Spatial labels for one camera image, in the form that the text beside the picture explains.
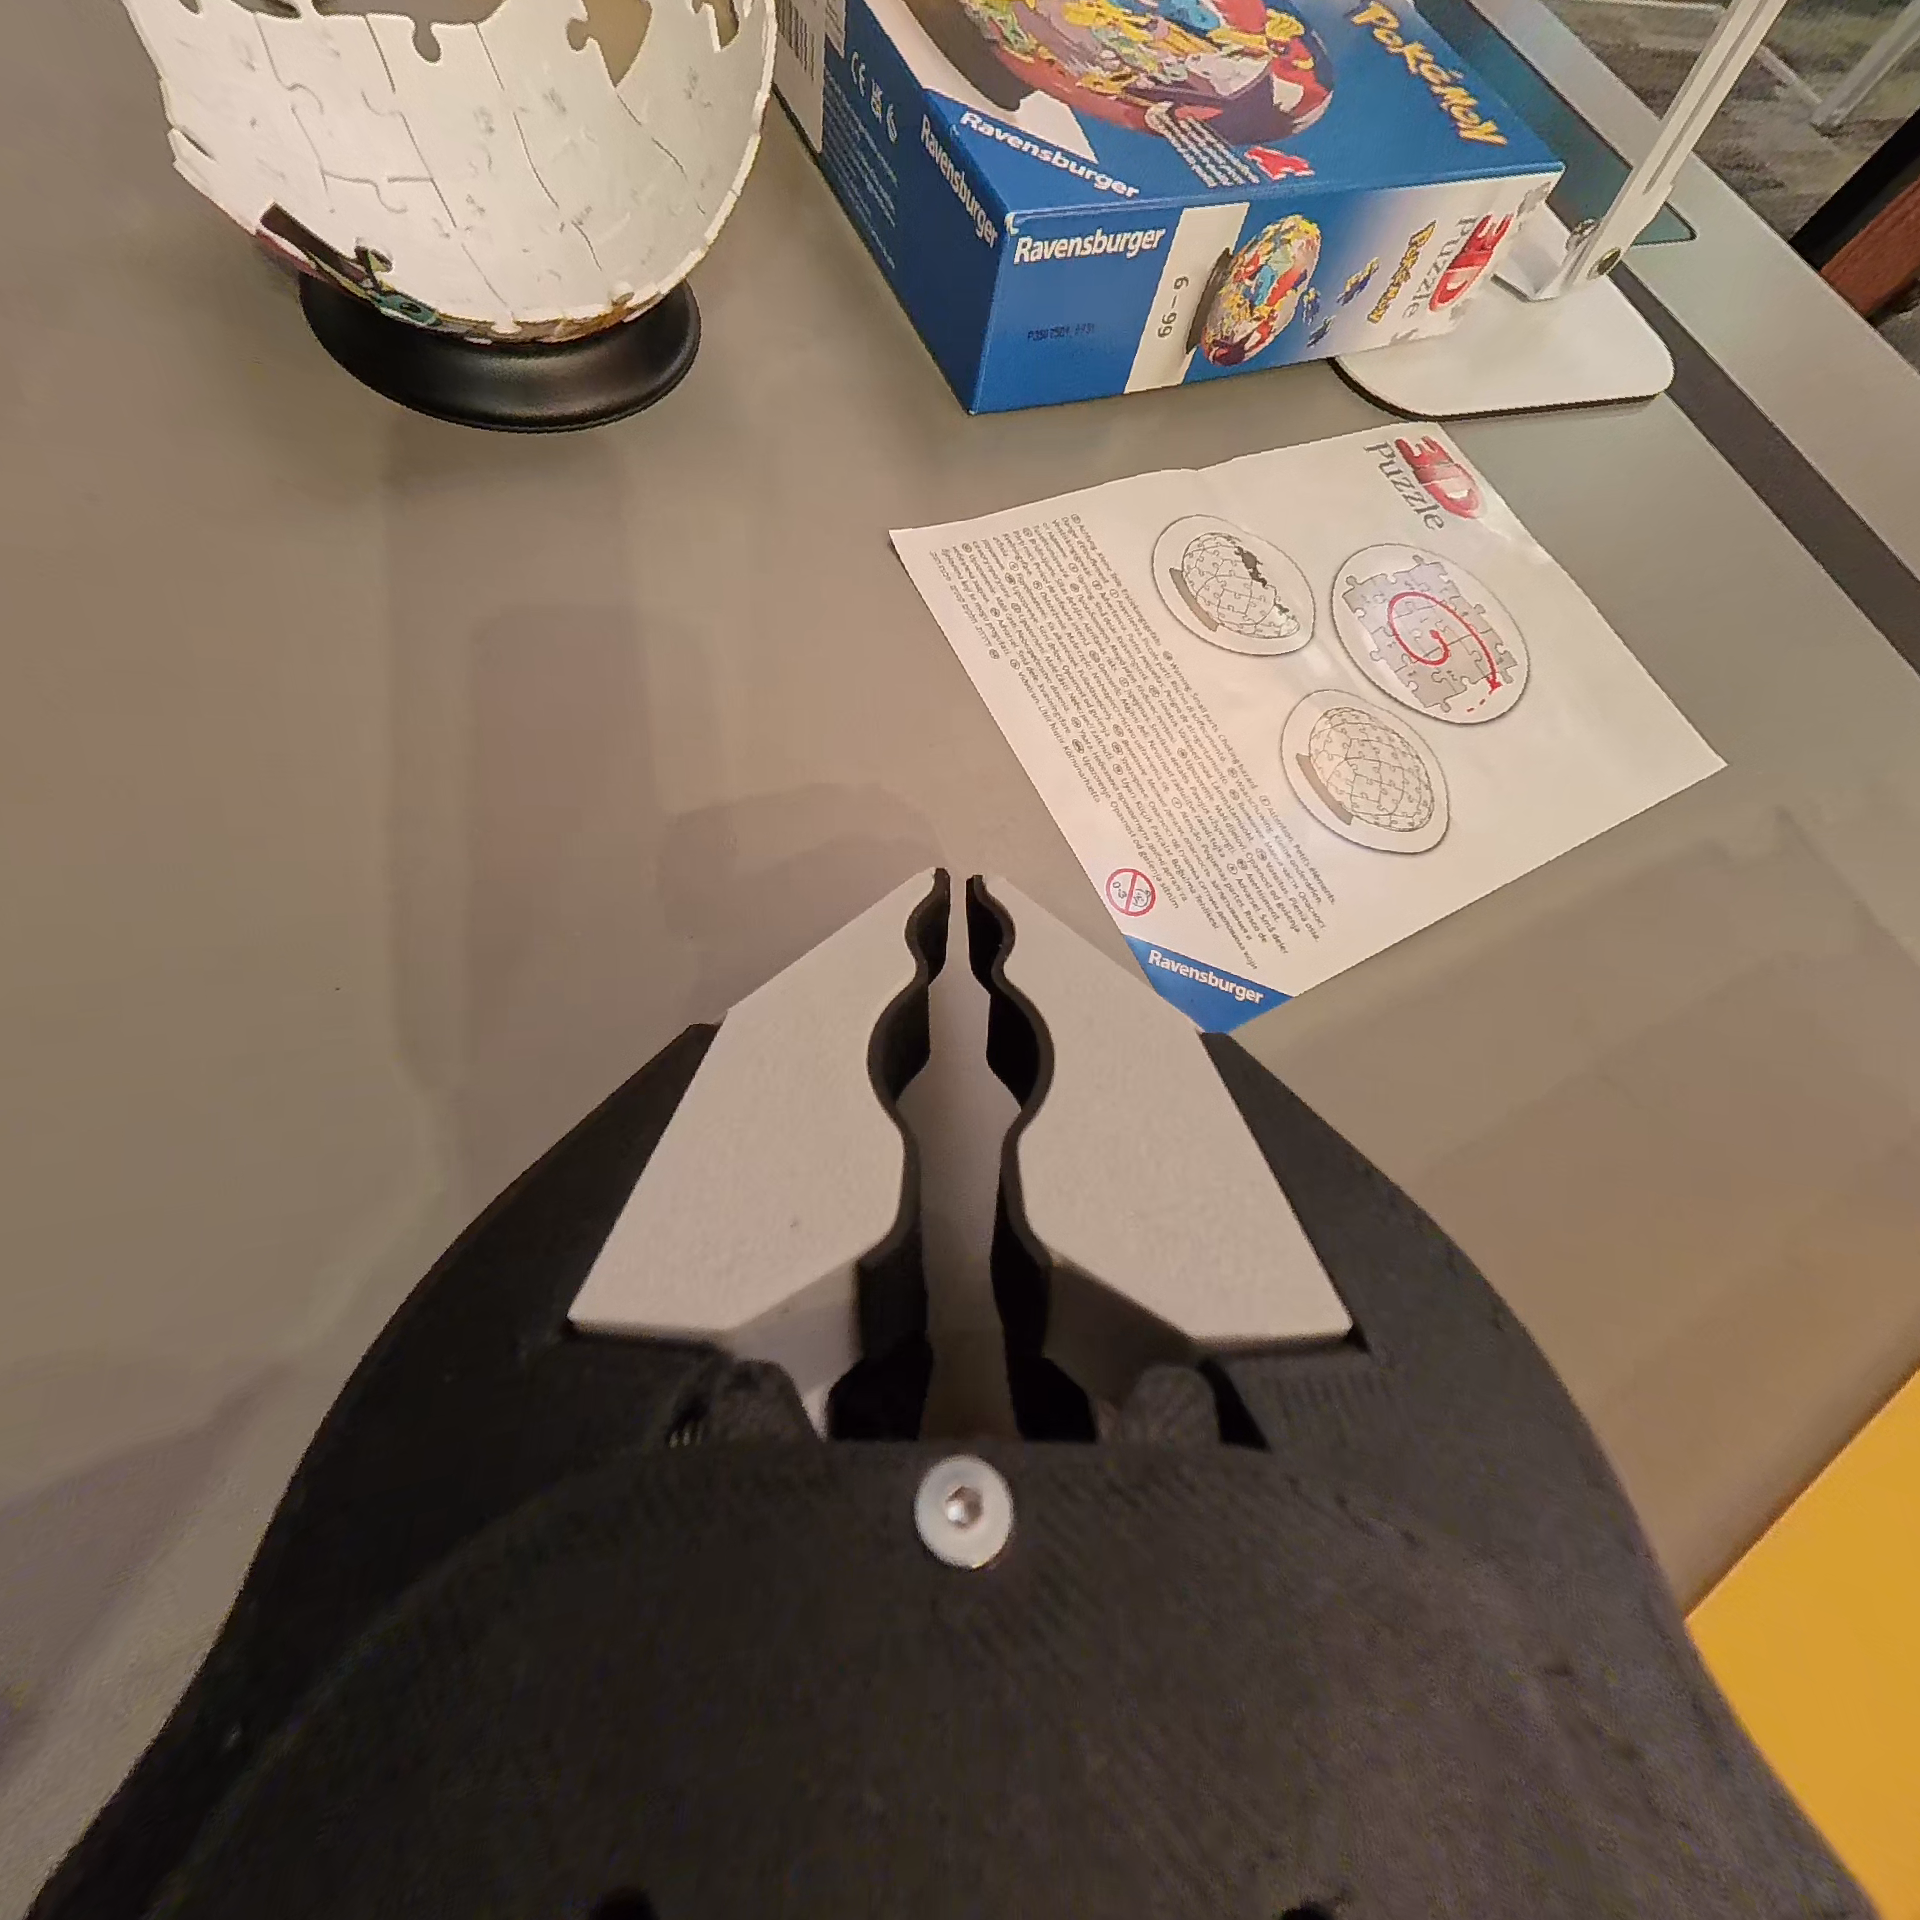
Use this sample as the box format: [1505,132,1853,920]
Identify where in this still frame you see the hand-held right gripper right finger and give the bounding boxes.
[964,871,1355,1446]

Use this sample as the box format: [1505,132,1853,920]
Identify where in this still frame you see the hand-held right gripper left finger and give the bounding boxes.
[566,866,956,1443]

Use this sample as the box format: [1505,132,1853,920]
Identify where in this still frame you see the yellow plastic bin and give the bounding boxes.
[1682,1371,1920,1920]

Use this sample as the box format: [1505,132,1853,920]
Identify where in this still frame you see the white half-built puzzle ball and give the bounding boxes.
[120,0,780,347]

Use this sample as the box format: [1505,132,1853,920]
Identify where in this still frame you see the black round ball stand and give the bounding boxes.
[297,263,704,433]

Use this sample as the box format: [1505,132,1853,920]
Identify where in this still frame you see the blue puzzle box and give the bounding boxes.
[773,0,1565,417]

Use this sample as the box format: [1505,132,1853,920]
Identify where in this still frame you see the printed instruction sheet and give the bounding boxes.
[889,424,1730,1039]

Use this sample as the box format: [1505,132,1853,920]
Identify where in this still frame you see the white desk stand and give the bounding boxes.
[1332,0,1795,418]

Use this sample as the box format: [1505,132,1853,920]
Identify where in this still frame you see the long black tape strip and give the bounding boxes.
[1621,247,1920,676]

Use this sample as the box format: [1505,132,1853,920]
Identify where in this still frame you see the reddish wooden panel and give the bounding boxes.
[1793,128,1920,319]

